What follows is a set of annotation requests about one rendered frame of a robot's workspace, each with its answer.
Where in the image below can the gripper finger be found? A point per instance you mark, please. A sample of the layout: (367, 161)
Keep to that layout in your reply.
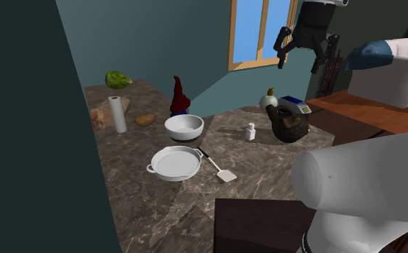
(281, 38)
(332, 43)

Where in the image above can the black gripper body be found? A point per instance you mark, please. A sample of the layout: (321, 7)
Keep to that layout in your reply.
(312, 24)

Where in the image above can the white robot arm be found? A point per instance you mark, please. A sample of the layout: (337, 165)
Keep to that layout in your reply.
(361, 175)

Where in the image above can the dark mesh rack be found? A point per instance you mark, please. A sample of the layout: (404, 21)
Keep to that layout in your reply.
(330, 78)

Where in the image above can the blue cushion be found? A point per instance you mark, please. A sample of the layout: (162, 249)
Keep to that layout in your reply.
(368, 54)

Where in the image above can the white bottle with golden top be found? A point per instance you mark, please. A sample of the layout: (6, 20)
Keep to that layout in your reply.
(267, 101)

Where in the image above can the blue and white box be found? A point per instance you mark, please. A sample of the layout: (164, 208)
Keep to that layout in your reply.
(293, 102)

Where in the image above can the white sofa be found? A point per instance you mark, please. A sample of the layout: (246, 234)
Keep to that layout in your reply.
(389, 82)

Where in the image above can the dark brown teapot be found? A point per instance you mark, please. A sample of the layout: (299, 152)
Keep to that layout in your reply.
(289, 126)

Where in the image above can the white salt shaker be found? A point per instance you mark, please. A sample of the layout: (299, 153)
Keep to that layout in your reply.
(250, 133)

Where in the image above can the red hat gnome figure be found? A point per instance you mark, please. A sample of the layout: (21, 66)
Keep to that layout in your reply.
(179, 96)

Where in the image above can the white bowl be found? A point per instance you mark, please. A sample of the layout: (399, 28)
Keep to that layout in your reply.
(184, 129)

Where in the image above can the brown potato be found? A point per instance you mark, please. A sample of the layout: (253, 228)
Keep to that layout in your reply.
(145, 120)

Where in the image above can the green melon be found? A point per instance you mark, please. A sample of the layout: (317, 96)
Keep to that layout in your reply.
(117, 80)

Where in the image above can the white paper towel roll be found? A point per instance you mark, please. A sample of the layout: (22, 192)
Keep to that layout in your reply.
(118, 114)

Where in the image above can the dark robot stand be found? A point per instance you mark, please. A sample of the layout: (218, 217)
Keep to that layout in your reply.
(256, 227)

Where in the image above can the brown bread loaf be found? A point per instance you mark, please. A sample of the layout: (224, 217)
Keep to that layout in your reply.
(100, 114)

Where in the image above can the wooden frame window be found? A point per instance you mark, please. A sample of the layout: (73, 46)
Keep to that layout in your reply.
(249, 31)

